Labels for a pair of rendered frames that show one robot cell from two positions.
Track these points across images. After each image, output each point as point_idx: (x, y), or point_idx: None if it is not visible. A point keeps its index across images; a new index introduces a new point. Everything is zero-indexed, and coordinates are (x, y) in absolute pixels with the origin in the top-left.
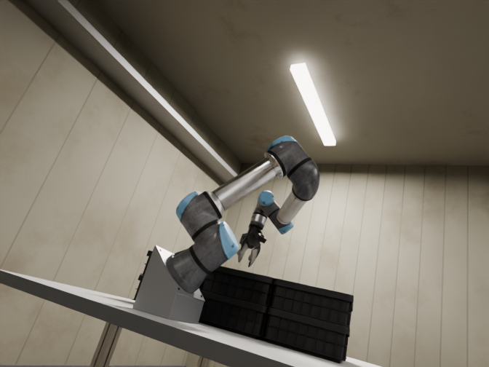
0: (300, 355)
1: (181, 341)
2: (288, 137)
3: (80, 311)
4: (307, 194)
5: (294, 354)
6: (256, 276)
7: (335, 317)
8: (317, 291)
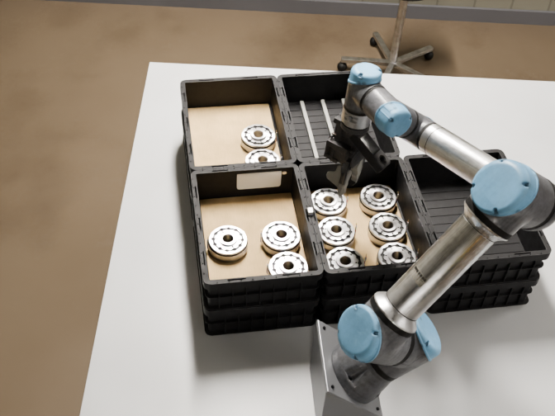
0: (509, 369)
1: None
2: (528, 195)
3: None
4: None
5: (505, 374)
6: None
7: (524, 273)
8: (505, 261)
